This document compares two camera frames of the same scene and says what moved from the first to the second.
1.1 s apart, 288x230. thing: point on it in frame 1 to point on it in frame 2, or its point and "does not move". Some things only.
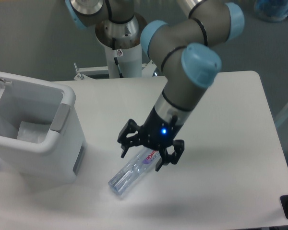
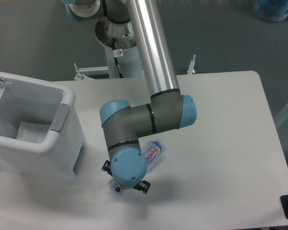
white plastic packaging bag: [32, 132] does not move
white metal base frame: [90, 73] does not move
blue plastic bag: [275, 10] does not move
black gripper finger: [167, 158] to [143, 186]
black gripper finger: [129, 127] to [106, 167]
